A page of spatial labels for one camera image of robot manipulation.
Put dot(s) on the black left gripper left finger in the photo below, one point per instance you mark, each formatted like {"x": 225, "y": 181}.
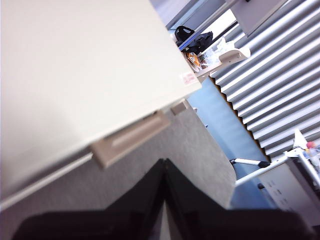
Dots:
{"x": 112, "y": 225}

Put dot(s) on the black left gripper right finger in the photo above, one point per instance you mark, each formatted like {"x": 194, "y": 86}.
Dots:
{"x": 225, "y": 225}

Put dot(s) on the white Toshiba toaster oven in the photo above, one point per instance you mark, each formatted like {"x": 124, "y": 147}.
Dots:
{"x": 75, "y": 62}

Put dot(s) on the grey corrugated panel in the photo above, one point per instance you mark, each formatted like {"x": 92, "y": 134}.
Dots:
{"x": 275, "y": 75}

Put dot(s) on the orange snack packet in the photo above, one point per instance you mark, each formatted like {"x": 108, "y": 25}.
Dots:
{"x": 193, "y": 58}

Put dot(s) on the black bag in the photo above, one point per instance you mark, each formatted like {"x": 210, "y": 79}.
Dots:
{"x": 197, "y": 41}

